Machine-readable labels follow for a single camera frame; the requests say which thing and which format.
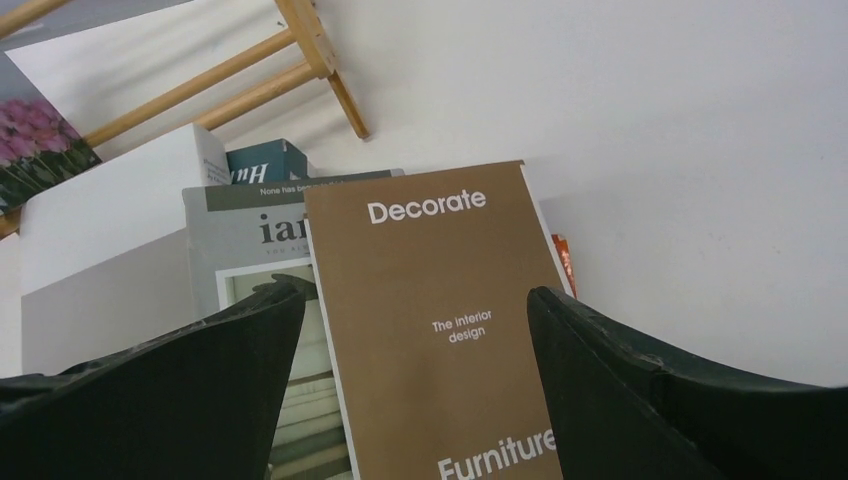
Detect grey magazine-style book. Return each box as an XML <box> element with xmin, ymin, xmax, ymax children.
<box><xmin>182</xmin><ymin>169</ymin><xmax>404</xmax><ymax>479</ymax></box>

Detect orange Treehouse book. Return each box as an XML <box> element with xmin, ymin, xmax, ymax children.
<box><xmin>552</xmin><ymin>234</ymin><xmax>578</xmax><ymax>298</ymax></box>

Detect pink Warm Chord book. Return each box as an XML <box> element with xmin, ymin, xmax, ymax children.
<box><xmin>1</xmin><ymin>53</ymin><xmax>102</xmax><ymax>214</ymax></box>

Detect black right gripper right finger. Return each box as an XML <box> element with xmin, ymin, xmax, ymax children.
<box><xmin>527</xmin><ymin>287</ymin><xmax>847</xmax><ymax>479</ymax></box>

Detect large grey white book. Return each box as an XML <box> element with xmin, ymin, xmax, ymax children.
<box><xmin>20</xmin><ymin>124</ymin><xmax>230</xmax><ymax>374</ymax></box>

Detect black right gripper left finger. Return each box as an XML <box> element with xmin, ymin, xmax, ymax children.
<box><xmin>1</xmin><ymin>274</ymin><xmax>314</xmax><ymax>479</ymax></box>

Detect brown Decorate Furniture book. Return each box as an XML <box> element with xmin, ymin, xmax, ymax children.
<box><xmin>304</xmin><ymin>160</ymin><xmax>567</xmax><ymax>479</ymax></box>

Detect wooden book rack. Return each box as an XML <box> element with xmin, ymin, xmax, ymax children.
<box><xmin>0</xmin><ymin>0</ymin><xmax>371</xmax><ymax>241</ymax></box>

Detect teal book under stack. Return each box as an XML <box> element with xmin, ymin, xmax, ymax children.
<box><xmin>226</xmin><ymin>139</ymin><xmax>315</xmax><ymax>184</ymax></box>

